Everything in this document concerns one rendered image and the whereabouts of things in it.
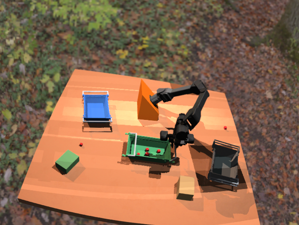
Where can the green box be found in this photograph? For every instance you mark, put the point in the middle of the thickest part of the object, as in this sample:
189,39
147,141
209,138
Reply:
67,161

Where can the blue plastic tray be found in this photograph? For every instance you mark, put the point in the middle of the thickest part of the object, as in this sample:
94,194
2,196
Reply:
96,108

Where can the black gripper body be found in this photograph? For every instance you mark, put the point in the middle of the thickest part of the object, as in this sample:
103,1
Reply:
164,136

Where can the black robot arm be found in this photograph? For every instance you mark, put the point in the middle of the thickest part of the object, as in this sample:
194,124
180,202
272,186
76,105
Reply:
193,115

